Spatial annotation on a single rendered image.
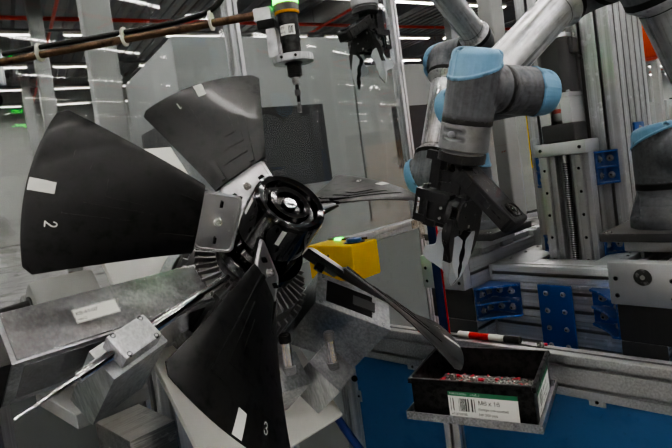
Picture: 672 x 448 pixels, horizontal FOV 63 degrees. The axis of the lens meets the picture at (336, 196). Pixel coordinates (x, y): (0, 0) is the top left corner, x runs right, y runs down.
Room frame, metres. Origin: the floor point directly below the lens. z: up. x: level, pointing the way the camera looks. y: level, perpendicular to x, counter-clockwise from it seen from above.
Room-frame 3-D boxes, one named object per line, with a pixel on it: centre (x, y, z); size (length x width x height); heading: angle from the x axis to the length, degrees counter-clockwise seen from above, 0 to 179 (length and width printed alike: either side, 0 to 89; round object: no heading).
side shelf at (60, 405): (1.25, 0.52, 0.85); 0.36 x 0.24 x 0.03; 136
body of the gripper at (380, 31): (1.50, -0.15, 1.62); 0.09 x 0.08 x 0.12; 136
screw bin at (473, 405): (0.97, -0.22, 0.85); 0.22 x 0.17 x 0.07; 61
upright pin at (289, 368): (0.84, 0.11, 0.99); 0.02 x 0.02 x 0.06
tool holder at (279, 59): (0.95, 0.05, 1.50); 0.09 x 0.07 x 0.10; 81
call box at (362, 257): (1.41, 0.00, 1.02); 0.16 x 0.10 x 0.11; 46
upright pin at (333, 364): (0.90, 0.04, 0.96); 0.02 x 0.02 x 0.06
